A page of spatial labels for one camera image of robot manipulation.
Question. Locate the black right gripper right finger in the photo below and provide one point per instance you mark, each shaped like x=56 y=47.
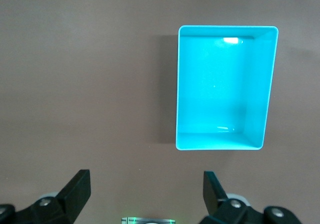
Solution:
x=216 y=199

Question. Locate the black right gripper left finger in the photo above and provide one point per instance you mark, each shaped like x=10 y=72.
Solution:
x=70 y=199

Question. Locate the teal plastic bin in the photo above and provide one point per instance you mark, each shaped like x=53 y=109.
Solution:
x=225 y=88

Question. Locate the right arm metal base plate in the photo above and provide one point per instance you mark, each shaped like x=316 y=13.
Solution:
x=130 y=220

